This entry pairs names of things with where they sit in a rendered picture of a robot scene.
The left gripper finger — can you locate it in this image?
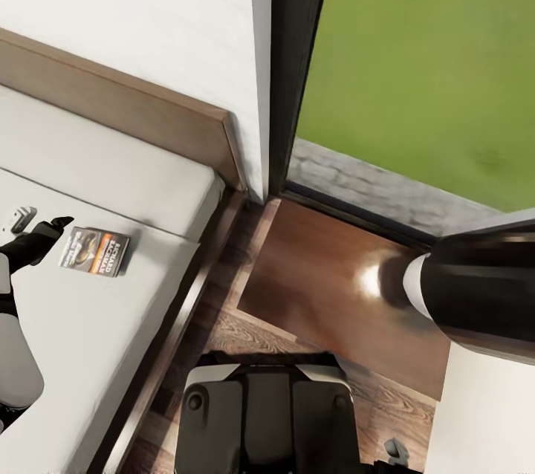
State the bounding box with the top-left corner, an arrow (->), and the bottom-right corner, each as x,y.
50,216 -> 74,231

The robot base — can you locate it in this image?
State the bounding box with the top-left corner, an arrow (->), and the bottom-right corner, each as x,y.
174,354 -> 360,474

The hardback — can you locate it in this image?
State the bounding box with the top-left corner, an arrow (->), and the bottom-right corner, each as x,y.
57,227 -> 130,277

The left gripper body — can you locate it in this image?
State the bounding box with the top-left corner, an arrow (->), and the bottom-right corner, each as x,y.
11,221 -> 64,266

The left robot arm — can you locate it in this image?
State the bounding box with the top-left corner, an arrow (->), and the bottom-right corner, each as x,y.
0,206 -> 74,435

